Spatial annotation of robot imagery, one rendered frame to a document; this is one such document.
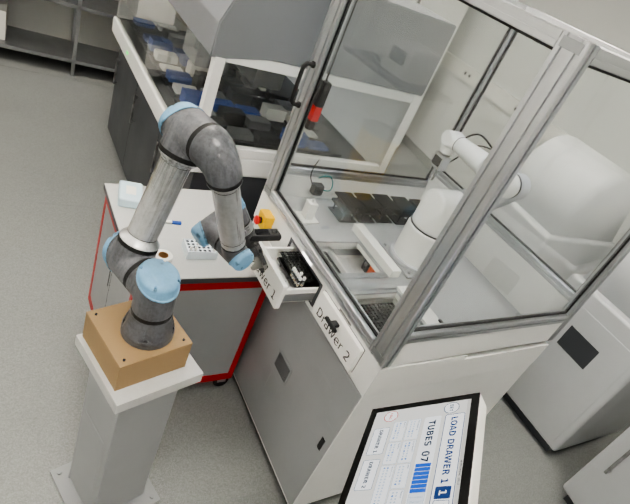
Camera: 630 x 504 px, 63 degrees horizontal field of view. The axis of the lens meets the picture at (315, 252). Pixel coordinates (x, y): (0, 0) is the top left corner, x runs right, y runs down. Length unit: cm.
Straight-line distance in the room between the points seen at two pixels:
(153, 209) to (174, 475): 126
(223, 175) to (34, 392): 152
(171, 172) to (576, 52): 99
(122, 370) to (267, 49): 149
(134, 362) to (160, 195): 46
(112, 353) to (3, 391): 106
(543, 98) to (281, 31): 136
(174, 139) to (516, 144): 84
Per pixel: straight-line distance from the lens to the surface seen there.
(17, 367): 262
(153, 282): 143
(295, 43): 245
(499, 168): 137
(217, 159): 129
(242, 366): 254
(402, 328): 159
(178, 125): 136
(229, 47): 234
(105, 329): 160
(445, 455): 129
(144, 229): 148
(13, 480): 232
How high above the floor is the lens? 202
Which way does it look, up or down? 32 degrees down
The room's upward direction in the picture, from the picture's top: 25 degrees clockwise
